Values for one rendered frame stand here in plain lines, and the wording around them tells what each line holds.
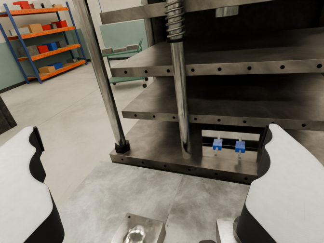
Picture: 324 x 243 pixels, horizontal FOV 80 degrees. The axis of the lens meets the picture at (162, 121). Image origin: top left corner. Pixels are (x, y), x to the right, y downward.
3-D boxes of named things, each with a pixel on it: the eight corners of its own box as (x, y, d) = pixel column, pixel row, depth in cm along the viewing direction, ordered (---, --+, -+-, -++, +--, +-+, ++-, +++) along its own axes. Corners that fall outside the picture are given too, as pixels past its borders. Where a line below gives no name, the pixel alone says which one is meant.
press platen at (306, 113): (364, 134, 76) (370, 123, 74) (123, 118, 116) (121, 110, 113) (313, 74, 135) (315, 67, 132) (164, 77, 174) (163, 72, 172)
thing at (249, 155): (256, 162, 99) (260, 134, 90) (202, 155, 108) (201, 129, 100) (253, 114, 138) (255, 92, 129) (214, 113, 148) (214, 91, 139)
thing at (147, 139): (384, 205, 78) (391, 195, 75) (111, 161, 124) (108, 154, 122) (320, 109, 144) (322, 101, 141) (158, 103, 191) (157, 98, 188)
